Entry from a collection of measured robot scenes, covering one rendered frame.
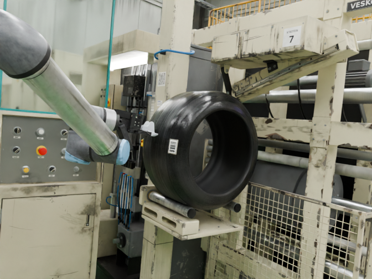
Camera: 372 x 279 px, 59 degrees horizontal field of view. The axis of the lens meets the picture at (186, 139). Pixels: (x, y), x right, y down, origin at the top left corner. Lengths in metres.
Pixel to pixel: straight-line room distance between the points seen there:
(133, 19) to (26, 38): 11.90
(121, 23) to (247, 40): 10.70
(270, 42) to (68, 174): 1.26
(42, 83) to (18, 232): 1.19
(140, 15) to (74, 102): 12.00
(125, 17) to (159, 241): 11.03
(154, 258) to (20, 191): 0.77
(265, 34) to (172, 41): 0.48
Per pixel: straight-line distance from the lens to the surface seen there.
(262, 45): 1.67
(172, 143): 1.36
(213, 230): 1.60
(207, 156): 2.11
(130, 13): 12.63
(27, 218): 1.91
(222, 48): 1.87
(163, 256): 1.94
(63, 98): 0.90
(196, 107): 1.42
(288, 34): 1.59
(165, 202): 1.60
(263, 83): 1.80
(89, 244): 2.07
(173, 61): 1.79
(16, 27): 0.79
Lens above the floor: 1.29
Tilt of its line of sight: 3 degrees down
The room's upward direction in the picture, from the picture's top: 5 degrees clockwise
